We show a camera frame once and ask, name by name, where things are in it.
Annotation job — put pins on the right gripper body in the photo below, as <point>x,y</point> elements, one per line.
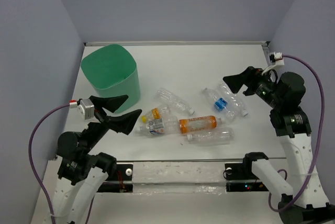
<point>259,82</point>

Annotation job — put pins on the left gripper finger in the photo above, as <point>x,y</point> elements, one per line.
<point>124,123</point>
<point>110,103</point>

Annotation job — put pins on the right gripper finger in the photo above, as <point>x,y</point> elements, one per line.
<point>236,85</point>
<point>242,76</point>

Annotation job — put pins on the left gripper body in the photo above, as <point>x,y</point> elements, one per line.
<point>96,130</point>

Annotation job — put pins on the clear bottle white cap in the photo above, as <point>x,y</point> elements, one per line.
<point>234,99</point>

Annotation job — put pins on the blue label clear bottle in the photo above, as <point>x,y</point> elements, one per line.
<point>219,104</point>

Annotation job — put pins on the yellow cap small bottle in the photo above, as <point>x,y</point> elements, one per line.
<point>156,113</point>

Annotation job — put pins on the white label clear bottle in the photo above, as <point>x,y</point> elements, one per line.
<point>162,126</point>

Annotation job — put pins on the clear plastic bottle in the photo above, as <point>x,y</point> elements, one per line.
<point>175,102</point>

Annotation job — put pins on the large clear bottle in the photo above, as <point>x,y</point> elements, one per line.
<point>215,137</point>

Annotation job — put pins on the orange label bottle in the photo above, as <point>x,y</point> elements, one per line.
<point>199,124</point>

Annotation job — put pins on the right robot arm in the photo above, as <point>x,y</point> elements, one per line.
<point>302,198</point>

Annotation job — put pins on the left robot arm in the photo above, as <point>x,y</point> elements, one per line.
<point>81,174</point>

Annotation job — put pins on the green plastic bin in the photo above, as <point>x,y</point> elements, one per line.
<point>112,71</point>

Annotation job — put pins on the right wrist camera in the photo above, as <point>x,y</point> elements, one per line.
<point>276,59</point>

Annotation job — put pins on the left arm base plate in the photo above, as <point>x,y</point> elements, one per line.
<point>120,181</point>

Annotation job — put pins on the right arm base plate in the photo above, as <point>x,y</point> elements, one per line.
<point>239,181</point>

